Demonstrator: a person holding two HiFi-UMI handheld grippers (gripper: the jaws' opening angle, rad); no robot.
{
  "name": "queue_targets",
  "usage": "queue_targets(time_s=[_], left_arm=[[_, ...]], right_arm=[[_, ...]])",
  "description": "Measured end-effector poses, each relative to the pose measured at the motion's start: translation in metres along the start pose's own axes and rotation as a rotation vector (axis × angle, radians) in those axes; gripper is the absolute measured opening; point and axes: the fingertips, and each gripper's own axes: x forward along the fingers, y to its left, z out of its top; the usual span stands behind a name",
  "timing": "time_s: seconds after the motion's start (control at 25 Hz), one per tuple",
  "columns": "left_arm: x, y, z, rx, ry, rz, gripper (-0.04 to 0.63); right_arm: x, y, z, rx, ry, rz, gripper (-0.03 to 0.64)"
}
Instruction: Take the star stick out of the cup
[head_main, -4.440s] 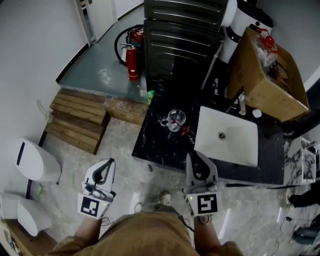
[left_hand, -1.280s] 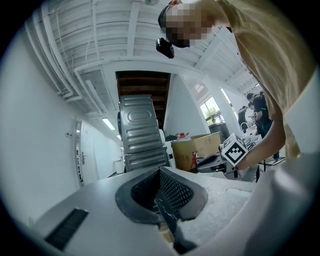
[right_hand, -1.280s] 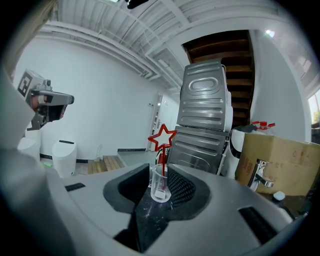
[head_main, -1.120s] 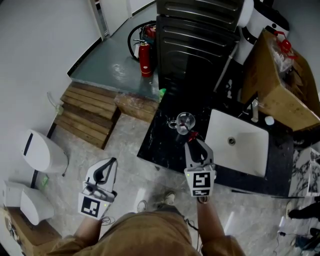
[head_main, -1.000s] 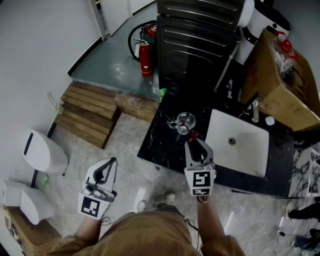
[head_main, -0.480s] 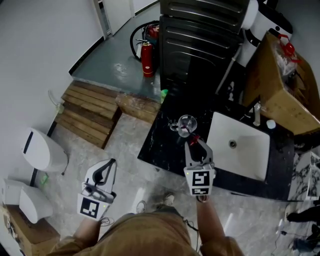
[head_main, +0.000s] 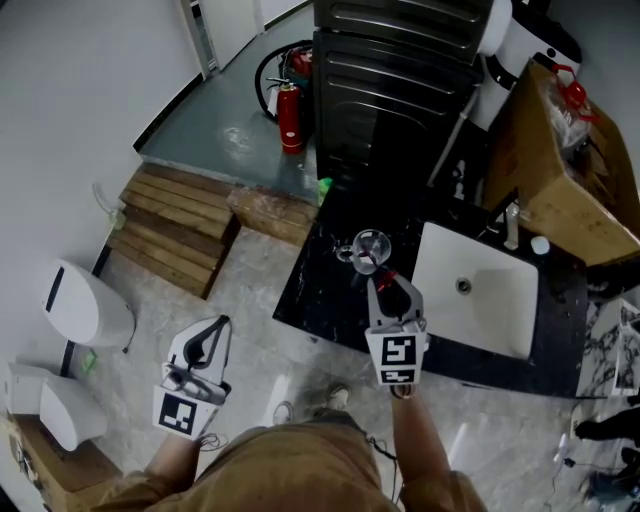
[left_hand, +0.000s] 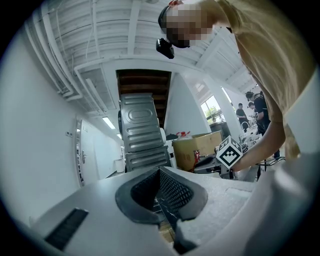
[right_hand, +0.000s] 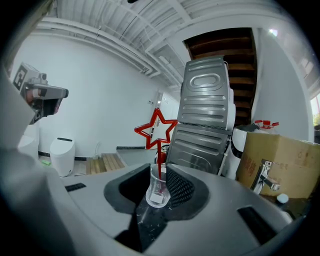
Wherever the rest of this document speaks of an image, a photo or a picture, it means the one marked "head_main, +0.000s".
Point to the red-handled spoon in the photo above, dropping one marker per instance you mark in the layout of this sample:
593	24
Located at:
386	280

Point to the person's right forearm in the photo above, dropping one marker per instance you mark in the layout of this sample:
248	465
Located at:
417	440

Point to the black power adapter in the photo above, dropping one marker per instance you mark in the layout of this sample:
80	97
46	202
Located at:
570	462

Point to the white pipe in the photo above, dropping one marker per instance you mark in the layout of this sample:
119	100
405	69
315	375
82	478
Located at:
450	142

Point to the person's left shoe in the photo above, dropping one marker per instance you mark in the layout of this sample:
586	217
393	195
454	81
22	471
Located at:
282	412

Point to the metal faucet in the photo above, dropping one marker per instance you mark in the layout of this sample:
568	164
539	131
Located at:
511	225

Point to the small white round cap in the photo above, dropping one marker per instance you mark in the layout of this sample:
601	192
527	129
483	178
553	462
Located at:
540	245

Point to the wooden block step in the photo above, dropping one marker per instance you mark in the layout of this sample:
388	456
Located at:
270	215

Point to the person's shoe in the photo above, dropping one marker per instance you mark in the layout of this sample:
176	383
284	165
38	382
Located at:
576	420
282	412
338	397

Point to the white cylindrical appliance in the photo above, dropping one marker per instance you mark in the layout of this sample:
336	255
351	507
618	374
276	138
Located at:
520	35

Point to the white door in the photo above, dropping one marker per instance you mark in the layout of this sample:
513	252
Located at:
230	30

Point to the person's left forearm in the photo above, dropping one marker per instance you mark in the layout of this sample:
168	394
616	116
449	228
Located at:
172	457

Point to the person's brown clothing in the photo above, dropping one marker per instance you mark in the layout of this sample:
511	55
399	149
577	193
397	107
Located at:
290	470

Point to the clear plastic tube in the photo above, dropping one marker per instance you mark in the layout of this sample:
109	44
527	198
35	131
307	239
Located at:
100	197

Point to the large cardboard box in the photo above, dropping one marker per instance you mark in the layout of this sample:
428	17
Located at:
560	210

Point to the white marble cabinet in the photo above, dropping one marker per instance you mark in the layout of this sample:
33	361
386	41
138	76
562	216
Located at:
605	350

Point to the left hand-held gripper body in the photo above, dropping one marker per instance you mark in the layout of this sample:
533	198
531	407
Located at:
172	412

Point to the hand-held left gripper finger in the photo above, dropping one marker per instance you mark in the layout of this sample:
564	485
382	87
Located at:
181	347
216	365

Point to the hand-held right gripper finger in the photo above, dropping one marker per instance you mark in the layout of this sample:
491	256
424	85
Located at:
373	310
419	307

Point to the person's right shoe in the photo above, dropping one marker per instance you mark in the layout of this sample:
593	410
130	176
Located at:
338	397

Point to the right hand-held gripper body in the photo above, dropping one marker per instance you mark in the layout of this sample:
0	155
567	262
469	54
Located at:
397	350

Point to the green bottle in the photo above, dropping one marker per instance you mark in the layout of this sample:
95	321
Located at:
325	191

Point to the black ribbed cabinet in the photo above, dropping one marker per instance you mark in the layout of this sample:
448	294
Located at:
390	100
400	20

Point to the wooden steps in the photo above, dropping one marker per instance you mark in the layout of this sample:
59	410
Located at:
170	225

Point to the clear glass mug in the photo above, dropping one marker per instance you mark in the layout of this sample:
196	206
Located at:
365	267

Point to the black marble vanity table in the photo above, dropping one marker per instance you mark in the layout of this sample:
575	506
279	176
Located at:
330	300

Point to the white bin with black slot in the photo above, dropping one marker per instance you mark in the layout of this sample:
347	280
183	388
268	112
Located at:
80	305

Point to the white sink basin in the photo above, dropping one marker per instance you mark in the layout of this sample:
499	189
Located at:
500	310

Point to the clear plastic bag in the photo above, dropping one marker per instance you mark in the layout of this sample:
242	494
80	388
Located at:
570	125

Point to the small green packet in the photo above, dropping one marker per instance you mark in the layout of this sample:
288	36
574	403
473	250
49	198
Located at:
88	362

